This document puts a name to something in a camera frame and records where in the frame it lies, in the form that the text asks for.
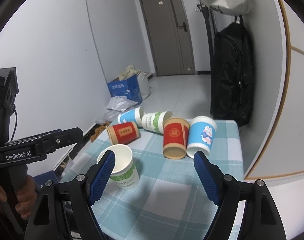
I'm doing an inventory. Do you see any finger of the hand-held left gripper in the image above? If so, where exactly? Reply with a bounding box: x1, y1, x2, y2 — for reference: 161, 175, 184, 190
40, 127, 84, 154

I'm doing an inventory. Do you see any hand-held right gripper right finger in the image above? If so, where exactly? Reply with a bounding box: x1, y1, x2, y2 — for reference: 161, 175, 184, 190
193, 151, 287, 240

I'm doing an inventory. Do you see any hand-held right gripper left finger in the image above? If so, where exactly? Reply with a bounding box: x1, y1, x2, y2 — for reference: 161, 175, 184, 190
24, 149, 116, 240

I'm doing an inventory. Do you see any white green paper cup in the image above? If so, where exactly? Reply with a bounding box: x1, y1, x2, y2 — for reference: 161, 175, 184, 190
141, 110, 174, 133
97, 144, 140, 189

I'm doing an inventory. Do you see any blue paper cup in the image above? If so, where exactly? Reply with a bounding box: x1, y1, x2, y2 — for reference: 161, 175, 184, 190
117, 106, 145, 127
186, 116, 217, 158

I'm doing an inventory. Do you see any red paper cup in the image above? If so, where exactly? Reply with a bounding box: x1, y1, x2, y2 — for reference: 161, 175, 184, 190
106, 121, 141, 145
163, 117, 191, 159

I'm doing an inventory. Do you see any person's left hand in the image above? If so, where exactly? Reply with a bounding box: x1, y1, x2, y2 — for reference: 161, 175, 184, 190
14, 174, 41, 215

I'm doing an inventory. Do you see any brown crumpled packaging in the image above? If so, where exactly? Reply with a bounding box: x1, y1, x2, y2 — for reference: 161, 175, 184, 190
90, 119, 111, 143

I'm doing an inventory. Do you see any plaid tablecloth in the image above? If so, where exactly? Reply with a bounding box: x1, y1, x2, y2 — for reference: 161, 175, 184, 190
59, 120, 245, 240

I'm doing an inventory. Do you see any grey plastic bag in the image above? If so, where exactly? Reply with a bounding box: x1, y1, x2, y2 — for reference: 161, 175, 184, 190
106, 96, 138, 112

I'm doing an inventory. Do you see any blue cardboard box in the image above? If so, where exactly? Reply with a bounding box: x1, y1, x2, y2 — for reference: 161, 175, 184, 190
107, 74, 143, 105

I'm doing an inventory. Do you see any beige cloth bag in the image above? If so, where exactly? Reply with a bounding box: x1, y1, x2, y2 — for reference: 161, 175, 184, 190
118, 65, 142, 80

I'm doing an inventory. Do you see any black backpack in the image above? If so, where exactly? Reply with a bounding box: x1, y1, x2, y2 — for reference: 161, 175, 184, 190
210, 22, 254, 128

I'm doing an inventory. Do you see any grey door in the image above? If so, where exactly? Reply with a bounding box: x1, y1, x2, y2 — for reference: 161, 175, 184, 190
137, 0, 196, 77

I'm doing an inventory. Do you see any black coat rack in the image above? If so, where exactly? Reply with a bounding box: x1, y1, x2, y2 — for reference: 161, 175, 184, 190
197, 2, 217, 80

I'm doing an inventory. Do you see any black cable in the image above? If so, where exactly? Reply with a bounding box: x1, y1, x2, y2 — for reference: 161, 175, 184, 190
8, 104, 18, 144

